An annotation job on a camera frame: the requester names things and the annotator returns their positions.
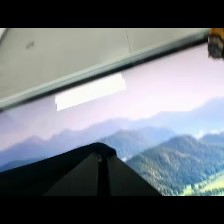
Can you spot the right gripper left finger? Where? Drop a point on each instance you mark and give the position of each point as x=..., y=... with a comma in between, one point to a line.
x=81, y=180

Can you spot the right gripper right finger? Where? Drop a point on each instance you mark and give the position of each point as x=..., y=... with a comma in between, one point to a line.
x=128, y=181

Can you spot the black garment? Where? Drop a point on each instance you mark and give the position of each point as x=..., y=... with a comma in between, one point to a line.
x=36, y=175

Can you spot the heap of clothes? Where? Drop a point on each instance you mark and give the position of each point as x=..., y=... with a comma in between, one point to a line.
x=216, y=43

